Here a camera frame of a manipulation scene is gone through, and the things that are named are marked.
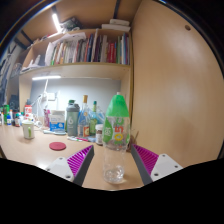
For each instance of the clear green-capped drink bottle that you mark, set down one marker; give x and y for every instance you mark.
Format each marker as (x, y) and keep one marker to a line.
(115, 113)

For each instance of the slim green glass bottle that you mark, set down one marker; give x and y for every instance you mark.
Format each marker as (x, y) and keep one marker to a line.
(93, 123)

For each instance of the pink carton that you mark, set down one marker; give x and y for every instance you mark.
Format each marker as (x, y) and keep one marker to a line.
(46, 118)

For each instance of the brown jar with white lid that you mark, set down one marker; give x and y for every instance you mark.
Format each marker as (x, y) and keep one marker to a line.
(99, 133)

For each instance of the white ceiling light strip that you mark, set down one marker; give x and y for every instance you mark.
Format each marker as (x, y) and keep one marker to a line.
(56, 22)

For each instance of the light blue flat brush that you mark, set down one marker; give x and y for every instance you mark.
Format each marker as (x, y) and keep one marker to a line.
(55, 132)

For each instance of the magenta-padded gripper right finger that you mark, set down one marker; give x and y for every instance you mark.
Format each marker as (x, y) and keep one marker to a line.
(148, 161)

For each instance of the green and pink pen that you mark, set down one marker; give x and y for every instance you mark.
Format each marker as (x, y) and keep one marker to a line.
(78, 138)

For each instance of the blue and white carton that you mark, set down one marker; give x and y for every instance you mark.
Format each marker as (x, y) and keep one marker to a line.
(57, 121)

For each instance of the white under-shelf light bar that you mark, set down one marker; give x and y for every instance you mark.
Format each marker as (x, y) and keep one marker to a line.
(46, 77)

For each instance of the white wall socket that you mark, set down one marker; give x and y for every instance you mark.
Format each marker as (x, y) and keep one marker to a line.
(51, 96)

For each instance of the grey shaker bottle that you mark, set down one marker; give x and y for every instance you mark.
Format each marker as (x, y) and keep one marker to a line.
(72, 120)

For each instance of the red and white canister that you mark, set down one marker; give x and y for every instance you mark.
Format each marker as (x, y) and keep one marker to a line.
(28, 110)

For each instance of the wooden shelf unit with books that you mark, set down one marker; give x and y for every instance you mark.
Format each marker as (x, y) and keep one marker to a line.
(90, 50)

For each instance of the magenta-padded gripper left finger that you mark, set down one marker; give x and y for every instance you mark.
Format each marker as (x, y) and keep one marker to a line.
(78, 163)

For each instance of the clear glass bottle yellow cap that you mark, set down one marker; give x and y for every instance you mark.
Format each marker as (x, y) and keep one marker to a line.
(84, 123)

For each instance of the flat round red coaster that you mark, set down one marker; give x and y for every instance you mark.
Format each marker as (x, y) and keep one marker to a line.
(57, 146)

